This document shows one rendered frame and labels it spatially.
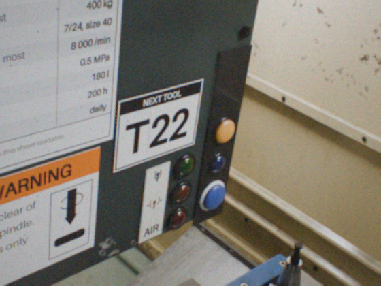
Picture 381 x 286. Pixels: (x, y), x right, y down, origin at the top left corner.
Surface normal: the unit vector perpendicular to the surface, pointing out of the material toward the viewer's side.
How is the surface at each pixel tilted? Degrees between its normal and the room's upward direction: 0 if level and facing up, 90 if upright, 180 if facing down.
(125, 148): 90
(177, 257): 24
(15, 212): 90
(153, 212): 90
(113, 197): 90
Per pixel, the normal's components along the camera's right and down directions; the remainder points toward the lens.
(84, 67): 0.67, 0.44
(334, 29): -0.73, 0.25
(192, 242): -0.18, -0.69
